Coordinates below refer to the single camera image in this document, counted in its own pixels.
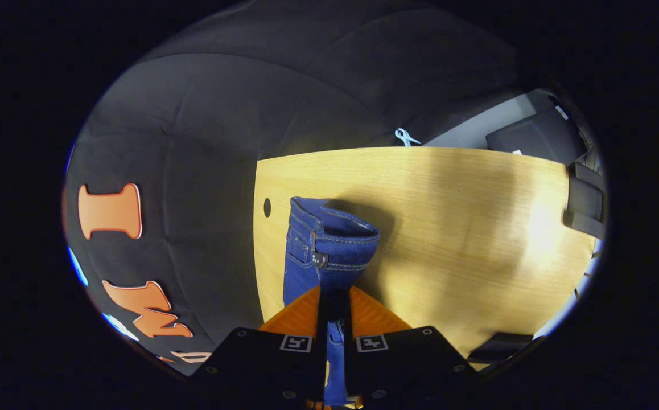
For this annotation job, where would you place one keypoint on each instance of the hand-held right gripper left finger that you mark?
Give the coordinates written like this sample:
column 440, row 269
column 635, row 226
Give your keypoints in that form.
column 321, row 364

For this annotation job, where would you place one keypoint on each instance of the black backdrop cloth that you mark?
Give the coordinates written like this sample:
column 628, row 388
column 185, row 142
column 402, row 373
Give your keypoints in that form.
column 221, row 142

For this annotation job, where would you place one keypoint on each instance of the white clip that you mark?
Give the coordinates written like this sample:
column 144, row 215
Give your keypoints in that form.
column 403, row 135

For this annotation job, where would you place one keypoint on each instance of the black box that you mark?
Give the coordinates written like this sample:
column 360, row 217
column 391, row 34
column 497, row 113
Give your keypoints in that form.
column 534, row 136

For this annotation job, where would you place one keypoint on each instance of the black chair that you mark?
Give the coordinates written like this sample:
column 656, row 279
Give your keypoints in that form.
column 584, row 199

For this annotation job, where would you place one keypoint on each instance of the dark flat object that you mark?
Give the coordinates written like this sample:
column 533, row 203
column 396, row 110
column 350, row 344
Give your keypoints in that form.
column 500, row 346

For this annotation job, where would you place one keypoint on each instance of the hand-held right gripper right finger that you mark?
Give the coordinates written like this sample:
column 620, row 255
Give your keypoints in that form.
column 350, row 364

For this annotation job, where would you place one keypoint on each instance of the blue jeans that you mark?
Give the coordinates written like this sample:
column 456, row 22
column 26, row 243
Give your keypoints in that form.
column 338, row 239

